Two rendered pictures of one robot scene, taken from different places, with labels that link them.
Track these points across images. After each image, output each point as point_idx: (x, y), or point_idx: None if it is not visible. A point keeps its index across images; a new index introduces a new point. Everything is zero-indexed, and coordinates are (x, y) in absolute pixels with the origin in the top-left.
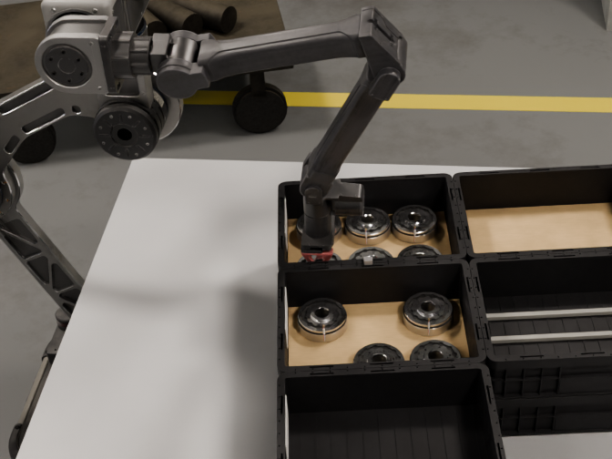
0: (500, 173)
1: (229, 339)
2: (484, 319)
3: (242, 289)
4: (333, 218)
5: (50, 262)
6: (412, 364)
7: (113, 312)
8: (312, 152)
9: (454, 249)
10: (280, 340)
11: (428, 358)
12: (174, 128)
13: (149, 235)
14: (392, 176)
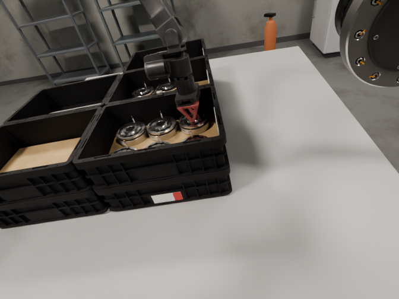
0: (31, 167)
1: (254, 135)
2: (113, 83)
3: (257, 166)
4: (175, 98)
5: None
6: None
7: (339, 140)
8: (168, 8)
9: (106, 131)
10: (208, 62)
11: (145, 88)
12: (345, 66)
13: (372, 211)
14: (120, 155)
